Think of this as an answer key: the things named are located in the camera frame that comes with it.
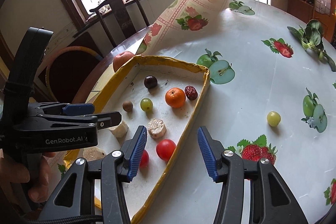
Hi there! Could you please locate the white tray with yellow rim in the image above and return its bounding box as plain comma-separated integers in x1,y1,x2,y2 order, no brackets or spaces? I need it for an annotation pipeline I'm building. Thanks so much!
63,54,211,224

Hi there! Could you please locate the tall white cake chunk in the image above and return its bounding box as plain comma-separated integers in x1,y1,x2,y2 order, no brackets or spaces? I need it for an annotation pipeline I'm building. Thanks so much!
108,120,129,139

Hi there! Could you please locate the small brown longan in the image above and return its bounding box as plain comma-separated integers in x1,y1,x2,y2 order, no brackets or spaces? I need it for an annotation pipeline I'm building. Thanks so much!
122,101,133,113

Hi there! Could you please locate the green leafy vegetable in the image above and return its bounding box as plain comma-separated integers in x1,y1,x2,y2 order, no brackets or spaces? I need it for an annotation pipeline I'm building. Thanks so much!
287,19,335,72

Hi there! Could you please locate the red apple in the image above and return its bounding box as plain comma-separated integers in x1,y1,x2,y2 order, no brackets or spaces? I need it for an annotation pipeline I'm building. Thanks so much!
113,51,135,72

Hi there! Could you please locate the short beige cake chunk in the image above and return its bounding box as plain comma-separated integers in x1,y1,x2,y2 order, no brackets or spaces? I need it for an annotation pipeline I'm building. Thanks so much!
147,118,166,139

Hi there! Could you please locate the round yellow cake slice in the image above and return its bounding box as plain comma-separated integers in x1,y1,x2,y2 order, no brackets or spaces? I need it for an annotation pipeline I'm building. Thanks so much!
83,147,106,161

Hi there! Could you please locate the large dark plum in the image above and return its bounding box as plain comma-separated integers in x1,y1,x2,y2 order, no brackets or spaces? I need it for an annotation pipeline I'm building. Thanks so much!
143,76,158,89

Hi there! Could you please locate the fruit print tablecloth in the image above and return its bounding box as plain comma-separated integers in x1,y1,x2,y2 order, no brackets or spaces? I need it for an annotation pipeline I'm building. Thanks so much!
56,0,336,224

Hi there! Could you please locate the red cherry tomato with stem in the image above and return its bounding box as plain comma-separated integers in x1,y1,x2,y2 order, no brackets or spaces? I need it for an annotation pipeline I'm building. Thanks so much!
139,150,149,168

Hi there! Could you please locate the orange mandarin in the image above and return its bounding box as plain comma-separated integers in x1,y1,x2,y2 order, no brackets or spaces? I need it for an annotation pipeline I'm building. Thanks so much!
165,88,186,109

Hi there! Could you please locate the dark wooden chair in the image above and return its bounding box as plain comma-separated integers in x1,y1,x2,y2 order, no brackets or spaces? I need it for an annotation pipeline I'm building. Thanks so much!
89,0,150,48

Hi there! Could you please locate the person's left hand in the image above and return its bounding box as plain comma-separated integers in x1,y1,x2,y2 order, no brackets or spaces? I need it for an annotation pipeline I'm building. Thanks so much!
1,150,56,204

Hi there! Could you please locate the green grape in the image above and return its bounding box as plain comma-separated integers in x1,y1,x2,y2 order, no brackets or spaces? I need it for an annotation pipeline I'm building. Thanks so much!
140,98,153,112
266,111,281,127

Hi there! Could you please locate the dried red jujube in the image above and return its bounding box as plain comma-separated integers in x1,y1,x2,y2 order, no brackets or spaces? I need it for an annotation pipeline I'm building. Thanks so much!
185,85,198,101

